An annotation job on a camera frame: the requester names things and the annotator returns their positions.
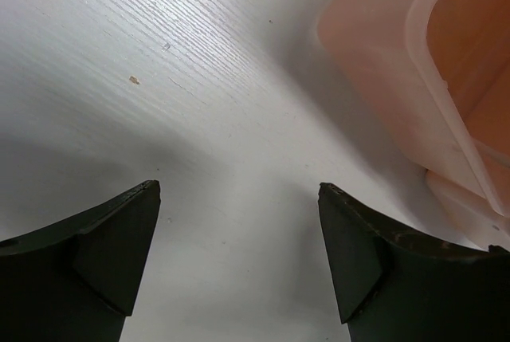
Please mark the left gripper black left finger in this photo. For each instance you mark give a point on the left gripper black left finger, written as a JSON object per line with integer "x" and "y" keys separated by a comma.
{"x": 78, "y": 279}

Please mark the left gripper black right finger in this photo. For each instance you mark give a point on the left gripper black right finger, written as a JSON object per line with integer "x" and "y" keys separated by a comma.
{"x": 395, "y": 283}

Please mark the pink plastic tool box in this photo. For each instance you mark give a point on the pink plastic tool box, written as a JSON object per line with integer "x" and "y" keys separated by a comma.
{"x": 436, "y": 74}

